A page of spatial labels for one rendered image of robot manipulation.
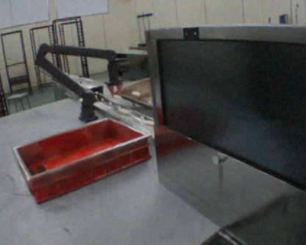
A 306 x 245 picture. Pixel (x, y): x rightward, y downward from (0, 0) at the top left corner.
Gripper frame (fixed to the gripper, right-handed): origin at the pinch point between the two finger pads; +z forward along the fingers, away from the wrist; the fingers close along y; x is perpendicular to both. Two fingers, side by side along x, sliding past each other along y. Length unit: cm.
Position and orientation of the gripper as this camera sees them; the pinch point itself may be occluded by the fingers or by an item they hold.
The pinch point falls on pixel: (116, 95)
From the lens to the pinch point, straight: 161.4
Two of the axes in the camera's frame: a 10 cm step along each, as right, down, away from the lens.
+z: 1.0, 9.4, 3.3
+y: 8.5, -2.6, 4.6
